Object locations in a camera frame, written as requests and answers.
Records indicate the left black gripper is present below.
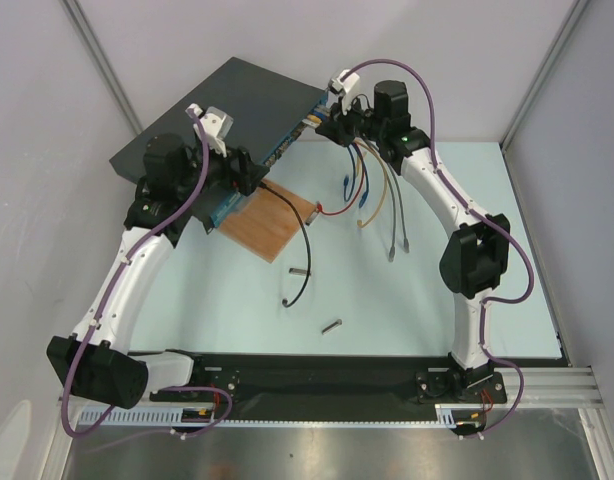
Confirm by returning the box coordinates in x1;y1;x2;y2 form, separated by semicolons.
176;138;268;201

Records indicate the blue patch cable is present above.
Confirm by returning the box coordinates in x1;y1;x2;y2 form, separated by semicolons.
356;144;372;207
340;144;358;192

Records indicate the long grey patch cable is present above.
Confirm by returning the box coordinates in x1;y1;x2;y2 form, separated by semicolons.
318;106;403;263

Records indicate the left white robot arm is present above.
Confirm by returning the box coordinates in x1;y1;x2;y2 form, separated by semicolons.
47;133;269;409

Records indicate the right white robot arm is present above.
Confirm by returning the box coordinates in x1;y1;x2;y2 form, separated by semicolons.
316;74;510;402

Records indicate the wooden board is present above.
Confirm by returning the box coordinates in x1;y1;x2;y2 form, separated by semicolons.
219;187;300;263

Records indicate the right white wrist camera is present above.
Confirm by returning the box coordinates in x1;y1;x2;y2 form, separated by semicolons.
328;69;360;115

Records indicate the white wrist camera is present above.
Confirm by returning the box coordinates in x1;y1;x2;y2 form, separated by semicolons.
328;69;360;115
186;103;233;155

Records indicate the black cable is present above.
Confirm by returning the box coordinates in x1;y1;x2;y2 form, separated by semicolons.
260;180;313;309

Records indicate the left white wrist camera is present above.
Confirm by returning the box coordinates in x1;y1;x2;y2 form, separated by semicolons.
186;103;233;155

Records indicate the dark grey network switch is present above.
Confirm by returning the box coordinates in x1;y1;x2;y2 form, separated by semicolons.
110;57;327;240

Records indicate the blue plugged patch cable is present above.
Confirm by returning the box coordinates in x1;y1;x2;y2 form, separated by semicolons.
356;144;372;207

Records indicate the red patch cable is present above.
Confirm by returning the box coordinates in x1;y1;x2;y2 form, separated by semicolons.
316;142;366;218

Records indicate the orange plugged patch cable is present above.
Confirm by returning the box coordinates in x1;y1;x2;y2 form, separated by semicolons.
355;142;389;231

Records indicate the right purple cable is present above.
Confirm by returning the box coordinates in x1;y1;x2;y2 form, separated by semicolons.
339;58;536;440

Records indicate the purple cable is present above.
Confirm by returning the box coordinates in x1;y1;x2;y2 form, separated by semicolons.
60;109;234;441
339;58;536;440

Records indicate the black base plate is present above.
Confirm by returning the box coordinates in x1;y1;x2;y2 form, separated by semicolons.
150;353;508;420

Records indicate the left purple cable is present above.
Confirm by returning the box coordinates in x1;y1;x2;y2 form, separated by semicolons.
60;109;234;441

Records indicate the white cable duct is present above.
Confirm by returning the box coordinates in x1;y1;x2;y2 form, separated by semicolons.
77;404;483;429

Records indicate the aluminium rail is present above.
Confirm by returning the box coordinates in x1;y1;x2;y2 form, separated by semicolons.
518;367;604;409

